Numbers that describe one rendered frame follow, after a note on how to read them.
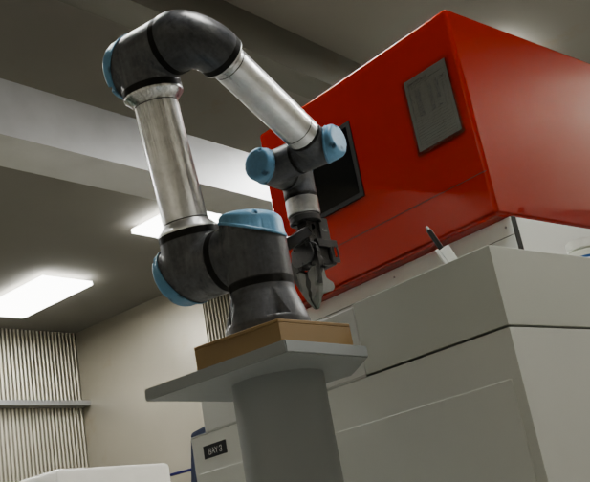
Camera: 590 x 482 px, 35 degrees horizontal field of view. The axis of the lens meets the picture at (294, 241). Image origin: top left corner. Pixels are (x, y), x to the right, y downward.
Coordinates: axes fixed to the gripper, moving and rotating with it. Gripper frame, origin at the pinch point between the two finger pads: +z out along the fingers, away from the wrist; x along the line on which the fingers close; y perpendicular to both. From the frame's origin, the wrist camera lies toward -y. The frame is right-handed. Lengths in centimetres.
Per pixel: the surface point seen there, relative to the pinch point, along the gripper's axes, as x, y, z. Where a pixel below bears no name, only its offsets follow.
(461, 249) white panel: 1, 58, -18
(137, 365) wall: 763, 447, -182
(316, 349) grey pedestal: -38, -38, 21
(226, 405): 30.4, -4.1, 15.5
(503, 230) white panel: -13, 58, -18
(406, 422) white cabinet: -23.2, -4.3, 30.7
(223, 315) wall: 654, 495, -211
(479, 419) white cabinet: -40, -4, 34
